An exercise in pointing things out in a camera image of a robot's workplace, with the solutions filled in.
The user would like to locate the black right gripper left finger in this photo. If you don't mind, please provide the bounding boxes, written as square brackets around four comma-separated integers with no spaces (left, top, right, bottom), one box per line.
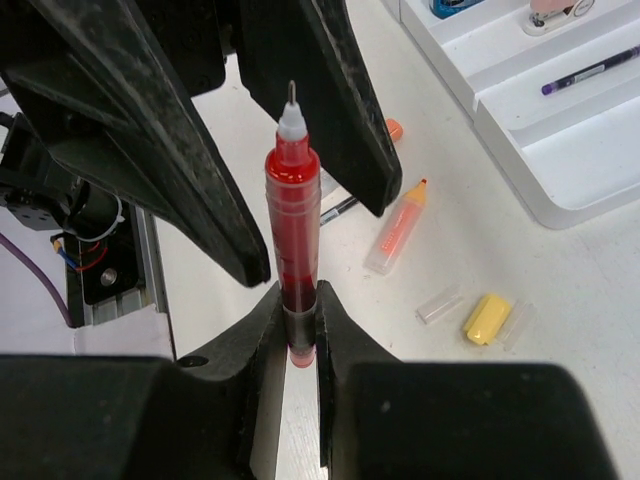
[1,288,285,479]

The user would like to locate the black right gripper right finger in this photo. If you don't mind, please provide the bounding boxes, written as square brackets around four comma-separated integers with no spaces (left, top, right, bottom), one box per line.
[316,281,617,479]

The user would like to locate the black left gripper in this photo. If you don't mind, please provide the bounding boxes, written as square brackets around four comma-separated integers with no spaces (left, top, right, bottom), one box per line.
[1,0,402,287]

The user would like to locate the clear pen cap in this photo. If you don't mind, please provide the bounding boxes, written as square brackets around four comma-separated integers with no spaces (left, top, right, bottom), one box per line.
[416,285,463,325]

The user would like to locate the red gel pen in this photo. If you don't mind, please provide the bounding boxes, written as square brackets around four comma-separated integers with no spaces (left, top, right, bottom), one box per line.
[265,81,321,368]

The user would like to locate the black pen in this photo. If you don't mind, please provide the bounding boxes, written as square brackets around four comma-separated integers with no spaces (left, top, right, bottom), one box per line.
[320,196,359,226]

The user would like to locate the blue slime jar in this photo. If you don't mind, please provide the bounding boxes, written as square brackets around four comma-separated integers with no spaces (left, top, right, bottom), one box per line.
[429,0,483,19]

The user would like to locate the purple gel pen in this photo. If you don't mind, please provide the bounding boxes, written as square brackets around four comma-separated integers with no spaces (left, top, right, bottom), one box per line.
[540,45,640,96]

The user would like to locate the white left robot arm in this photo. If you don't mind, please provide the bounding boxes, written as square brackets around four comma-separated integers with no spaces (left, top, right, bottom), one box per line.
[1,1,402,287]

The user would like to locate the yellow eraser block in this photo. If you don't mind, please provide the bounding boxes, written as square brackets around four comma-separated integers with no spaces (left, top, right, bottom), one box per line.
[463,294,512,346]

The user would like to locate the pink orange highlighter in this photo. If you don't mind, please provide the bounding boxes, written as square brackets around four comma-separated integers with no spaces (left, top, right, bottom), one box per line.
[364,178,428,275]

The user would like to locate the clear cap beside eraser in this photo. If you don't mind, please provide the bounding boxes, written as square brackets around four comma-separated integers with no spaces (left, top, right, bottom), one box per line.
[496,300,537,351]

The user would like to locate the orange capped glue stick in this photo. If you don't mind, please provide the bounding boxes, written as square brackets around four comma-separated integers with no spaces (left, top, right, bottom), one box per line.
[386,118,404,142]

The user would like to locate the white compartment tray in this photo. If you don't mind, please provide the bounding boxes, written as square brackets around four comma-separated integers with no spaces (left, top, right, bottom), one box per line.
[387,1,639,229]

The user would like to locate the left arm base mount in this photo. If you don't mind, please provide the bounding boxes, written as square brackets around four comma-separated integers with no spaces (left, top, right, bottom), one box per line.
[50,202,168,329]

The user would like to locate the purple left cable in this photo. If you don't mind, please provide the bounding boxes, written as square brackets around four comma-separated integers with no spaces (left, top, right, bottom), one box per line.
[0,232,74,329]

